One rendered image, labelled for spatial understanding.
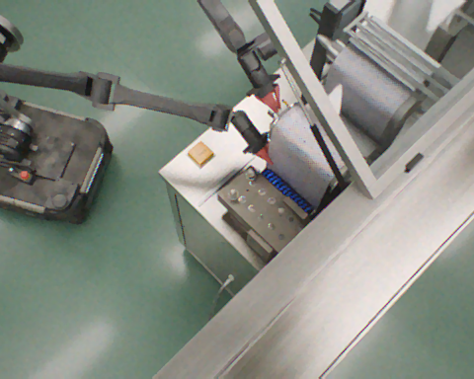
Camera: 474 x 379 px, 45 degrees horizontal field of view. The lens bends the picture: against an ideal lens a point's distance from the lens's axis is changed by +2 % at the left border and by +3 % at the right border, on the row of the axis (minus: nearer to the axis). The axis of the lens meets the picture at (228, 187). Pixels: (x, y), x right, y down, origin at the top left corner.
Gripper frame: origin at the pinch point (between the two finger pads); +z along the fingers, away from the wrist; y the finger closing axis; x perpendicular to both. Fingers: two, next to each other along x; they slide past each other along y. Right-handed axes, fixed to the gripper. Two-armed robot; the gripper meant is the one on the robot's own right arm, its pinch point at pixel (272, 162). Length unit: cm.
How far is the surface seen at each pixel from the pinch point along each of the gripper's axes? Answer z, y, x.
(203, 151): -14.2, 8.9, -25.2
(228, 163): -5.2, 4.9, -22.9
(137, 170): -14, 13, -131
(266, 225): 13.8, 16.2, 2.5
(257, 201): 6.9, 12.3, -1.3
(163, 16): -72, -65, -163
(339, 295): 22, 28, 54
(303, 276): 5, 37, 69
